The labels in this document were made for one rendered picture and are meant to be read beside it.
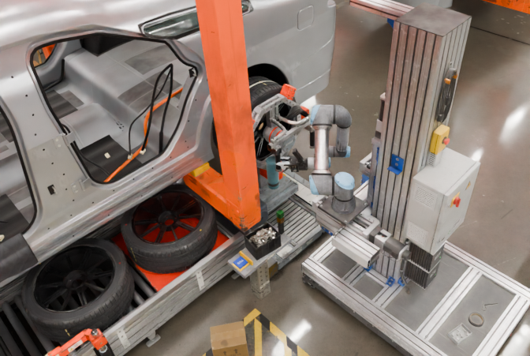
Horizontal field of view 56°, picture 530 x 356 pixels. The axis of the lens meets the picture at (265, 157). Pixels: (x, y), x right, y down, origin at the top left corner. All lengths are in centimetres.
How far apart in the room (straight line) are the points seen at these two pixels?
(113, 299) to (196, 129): 120
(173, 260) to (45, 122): 125
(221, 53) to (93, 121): 166
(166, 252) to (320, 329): 115
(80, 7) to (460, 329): 289
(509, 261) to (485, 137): 146
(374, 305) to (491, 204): 157
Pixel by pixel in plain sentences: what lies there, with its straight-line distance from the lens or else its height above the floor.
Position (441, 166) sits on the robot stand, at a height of 123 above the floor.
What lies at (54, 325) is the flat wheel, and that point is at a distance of 336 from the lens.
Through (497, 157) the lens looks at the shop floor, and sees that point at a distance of 500.
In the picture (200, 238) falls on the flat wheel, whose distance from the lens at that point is 346.
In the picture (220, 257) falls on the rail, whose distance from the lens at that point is 353.
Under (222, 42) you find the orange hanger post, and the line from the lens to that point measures 253.
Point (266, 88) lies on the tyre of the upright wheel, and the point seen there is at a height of 118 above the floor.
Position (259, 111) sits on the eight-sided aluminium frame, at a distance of 340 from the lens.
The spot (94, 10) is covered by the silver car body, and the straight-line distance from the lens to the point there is 297.
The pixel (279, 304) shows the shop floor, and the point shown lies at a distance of 368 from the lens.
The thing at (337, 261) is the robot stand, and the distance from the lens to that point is 363.
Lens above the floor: 309
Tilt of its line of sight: 41 degrees down
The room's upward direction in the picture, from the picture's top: 4 degrees counter-clockwise
